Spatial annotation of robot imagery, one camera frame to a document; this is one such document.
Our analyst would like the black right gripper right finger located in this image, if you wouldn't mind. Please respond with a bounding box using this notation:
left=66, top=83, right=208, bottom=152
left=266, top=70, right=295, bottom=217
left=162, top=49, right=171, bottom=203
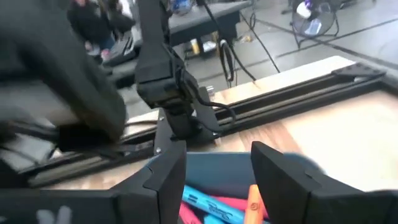
left=251, top=141, right=398, bottom=224

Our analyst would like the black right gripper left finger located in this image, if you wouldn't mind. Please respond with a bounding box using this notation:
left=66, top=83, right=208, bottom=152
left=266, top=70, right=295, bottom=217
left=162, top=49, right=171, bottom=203
left=0, top=140, right=187, bottom=224

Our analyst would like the orange highlighter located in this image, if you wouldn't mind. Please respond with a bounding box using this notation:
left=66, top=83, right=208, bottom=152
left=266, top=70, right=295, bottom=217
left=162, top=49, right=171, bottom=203
left=243, top=184, right=266, bottom=224

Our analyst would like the teal highlighter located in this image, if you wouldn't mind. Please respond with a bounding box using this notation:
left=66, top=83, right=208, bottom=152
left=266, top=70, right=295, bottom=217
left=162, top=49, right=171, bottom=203
left=203, top=213, right=225, bottom=224
left=181, top=184, right=247, bottom=224

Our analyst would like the teal plastic bin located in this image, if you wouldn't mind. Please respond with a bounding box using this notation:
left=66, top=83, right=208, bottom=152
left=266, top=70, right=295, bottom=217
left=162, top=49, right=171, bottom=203
left=145, top=151, right=326, bottom=224

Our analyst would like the person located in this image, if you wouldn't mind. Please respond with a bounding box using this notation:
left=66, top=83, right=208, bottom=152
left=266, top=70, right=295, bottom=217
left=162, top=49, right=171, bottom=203
left=67, top=0, right=137, bottom=62

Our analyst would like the black floor fan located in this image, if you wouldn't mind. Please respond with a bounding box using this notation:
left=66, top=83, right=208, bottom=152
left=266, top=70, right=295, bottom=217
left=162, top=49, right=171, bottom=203
left=290, top=0, right=340, bottom=49

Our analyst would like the grey top desk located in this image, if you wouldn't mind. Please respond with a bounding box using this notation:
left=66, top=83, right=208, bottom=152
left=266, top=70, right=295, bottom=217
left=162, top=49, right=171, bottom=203
left=167, top=0, right=253, bottom=47

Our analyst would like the black aluminium table frame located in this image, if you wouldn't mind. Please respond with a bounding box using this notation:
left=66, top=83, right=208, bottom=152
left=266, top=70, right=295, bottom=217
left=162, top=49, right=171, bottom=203
left=0, top=62, right=398, bottom=187

